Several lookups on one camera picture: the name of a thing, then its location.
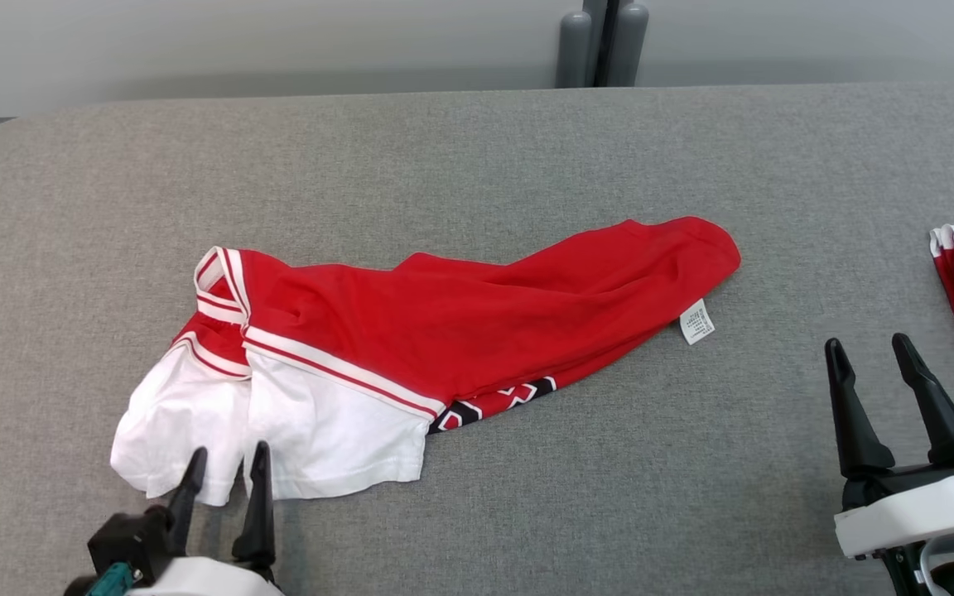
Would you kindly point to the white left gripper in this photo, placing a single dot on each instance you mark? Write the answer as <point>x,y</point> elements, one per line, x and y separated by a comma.
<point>204,579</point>

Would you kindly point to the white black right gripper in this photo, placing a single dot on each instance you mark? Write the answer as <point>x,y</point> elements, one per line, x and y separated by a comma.
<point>916,513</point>

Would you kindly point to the red white basketball jersey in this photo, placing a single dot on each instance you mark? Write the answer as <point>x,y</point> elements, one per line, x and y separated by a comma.
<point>460,323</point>

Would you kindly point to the grey fabric sofa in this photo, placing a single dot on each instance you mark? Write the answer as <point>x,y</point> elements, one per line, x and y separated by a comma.
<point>485,157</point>

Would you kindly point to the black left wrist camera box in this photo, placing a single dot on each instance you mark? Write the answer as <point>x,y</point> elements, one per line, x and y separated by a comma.
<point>129,538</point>

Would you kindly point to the teal left camera connector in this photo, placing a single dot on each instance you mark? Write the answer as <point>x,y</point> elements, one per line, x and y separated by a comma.
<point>113,579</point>

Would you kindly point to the grey partition joint post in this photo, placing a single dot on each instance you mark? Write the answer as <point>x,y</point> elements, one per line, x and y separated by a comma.
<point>601,41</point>

